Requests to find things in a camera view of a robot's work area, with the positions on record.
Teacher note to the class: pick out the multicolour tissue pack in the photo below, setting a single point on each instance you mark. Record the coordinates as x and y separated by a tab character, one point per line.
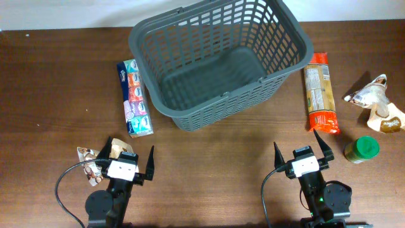
136	110

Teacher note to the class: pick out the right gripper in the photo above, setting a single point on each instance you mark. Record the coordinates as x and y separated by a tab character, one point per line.
328	154

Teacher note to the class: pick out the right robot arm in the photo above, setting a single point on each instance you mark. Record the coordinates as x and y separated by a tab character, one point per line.
328	202

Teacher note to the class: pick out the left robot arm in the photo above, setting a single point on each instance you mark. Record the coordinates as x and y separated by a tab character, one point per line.
106	208

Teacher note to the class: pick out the crumpled beige cookie bag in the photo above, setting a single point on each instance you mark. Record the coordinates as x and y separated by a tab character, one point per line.
113	149

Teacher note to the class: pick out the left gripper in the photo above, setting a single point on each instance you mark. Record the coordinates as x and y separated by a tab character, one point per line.
139	178

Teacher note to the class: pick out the orange pasta packet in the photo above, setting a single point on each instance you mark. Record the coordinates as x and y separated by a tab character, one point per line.
319	95

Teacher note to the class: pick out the beige snack bag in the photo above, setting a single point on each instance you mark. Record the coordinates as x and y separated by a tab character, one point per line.
385	117

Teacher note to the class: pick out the green lid jar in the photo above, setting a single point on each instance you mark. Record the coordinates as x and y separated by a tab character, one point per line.
362	149

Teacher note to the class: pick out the grey plastic shopping basket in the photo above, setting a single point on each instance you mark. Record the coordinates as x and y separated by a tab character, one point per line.
207	61

